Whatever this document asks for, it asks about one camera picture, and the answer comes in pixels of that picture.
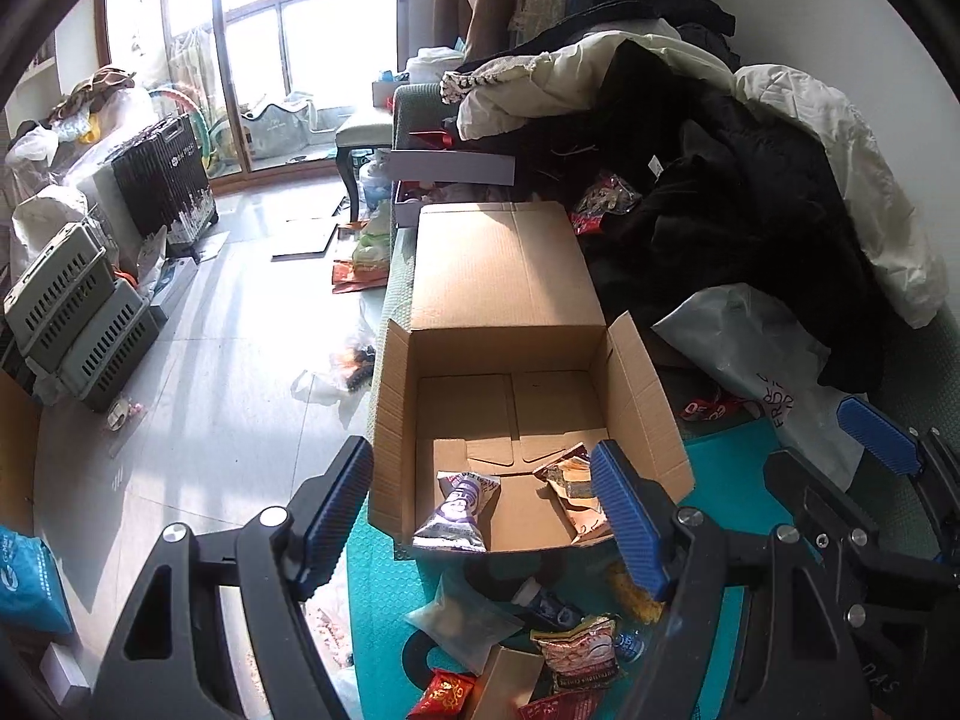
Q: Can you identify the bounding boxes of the white sack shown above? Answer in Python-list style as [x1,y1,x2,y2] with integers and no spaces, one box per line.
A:
[11,184,91,278]

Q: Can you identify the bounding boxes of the teal bubble mat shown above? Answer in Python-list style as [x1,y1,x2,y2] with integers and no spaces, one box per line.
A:
[341,416,796,720]

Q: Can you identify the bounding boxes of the clear bag dark snacks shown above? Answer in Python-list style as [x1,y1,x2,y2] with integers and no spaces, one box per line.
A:
[291,341,376,406]

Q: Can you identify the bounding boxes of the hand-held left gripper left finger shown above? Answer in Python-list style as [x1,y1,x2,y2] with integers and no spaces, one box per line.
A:
[90,435,376,720]

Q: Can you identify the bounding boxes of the blue tablet tube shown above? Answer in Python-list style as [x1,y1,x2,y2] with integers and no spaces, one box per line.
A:
[514,577,582,631]

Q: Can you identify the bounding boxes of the clear bag of nuts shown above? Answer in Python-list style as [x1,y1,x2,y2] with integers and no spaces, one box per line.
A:
[570,172,642,237]

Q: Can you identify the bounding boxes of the red printed packet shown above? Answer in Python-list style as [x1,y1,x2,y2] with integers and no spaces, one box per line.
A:
[679,390,751,425]

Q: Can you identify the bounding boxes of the clear packet yellow crackers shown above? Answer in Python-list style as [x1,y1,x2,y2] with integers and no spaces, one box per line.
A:
[604,559,668,627]

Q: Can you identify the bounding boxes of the white plastic bag red print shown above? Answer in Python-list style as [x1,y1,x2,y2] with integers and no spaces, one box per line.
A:
[651,283,871,470]

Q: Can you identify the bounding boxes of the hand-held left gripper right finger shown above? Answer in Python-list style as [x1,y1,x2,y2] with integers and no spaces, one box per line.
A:
[589,439,877,720]

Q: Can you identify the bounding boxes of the red flat snack packet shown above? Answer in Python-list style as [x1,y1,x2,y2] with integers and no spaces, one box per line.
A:
[517,692,601,720]

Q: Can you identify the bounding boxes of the gold box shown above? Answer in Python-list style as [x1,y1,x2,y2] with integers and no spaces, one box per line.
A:
[465,645,545,720]

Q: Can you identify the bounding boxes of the purple silver snack packet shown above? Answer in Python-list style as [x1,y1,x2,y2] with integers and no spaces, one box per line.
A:
[411,469,502,554]

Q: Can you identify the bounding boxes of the grey plastic crate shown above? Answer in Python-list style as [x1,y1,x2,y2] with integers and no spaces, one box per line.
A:
[56,277,162,413]
[22,251,121,374]
[4,223,106,335]

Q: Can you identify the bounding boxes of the brown cardboard box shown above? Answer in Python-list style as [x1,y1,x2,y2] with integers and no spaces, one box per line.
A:
[367,201,695,556]

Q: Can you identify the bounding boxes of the brown snack packet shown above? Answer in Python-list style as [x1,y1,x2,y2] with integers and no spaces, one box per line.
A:
[532,442,612,545]

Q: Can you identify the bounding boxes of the green snack bag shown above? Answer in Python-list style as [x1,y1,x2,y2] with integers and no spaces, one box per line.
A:
[352,202,395,267]

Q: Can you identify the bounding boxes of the glass sliding door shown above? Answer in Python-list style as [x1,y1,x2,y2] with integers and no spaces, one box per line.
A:
[97,0,402,181]

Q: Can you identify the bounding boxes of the clear packet pale contents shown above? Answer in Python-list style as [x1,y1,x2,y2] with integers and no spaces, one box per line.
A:
[405,577,526,676]

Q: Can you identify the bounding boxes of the pale tote bag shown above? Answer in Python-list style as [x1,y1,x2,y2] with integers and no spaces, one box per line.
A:
[240,90,320,158]

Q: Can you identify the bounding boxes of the long white box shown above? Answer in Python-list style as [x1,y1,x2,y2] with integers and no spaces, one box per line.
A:
[150,255,200,327]

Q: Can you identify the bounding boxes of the orange snack packet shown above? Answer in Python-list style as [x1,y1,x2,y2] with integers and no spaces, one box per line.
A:
[331,259,391,295]

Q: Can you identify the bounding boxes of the dark folded garment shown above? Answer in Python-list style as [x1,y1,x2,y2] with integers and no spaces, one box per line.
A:
[566,0,740,53]

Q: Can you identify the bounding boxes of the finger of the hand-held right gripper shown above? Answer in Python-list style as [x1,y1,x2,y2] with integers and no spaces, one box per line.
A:
[763,448,953,565]
[836,394,960,541]

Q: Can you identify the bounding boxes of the flat brown cardboard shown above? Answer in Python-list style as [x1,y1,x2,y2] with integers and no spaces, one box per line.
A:
[0,371,42,533]

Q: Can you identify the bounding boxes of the red patterned snack packet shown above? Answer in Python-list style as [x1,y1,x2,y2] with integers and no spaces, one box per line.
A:
[531,615,623,695]

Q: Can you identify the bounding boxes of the pale cushioned chair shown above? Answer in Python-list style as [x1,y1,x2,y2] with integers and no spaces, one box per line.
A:
[334,109,398,203]

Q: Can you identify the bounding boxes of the grey-green sofa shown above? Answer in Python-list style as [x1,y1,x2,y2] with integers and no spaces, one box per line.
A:
[379,82,960,563]

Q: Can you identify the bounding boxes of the clear water jug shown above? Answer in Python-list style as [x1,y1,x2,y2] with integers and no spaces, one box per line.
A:
[358,154,395,211]

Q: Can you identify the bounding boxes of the blue plastic bag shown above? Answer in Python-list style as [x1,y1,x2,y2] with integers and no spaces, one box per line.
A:
[0,525,76,635]

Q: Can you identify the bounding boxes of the brown crumpled cloth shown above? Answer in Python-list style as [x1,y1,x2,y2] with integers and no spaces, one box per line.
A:
[71,66,140,102]

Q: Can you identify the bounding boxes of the black jacket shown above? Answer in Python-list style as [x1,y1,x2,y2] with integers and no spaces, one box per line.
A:
[517,41,893,395]

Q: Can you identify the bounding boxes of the white gift box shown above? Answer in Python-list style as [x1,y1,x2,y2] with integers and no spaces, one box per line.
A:
[390,150,517,230]

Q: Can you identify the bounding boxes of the small white box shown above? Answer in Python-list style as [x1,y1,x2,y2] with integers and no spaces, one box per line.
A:
[37,641,95,698]

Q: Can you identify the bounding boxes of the pile of clothes and coats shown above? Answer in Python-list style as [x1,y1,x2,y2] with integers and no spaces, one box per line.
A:
[442,30,950,327]

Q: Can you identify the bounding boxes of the black folding crate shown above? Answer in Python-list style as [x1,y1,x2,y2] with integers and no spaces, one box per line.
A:
[111,114,220,241]

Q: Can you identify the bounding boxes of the small red snack packet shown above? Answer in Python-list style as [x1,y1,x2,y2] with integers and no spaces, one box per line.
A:
[407,669,477,720]

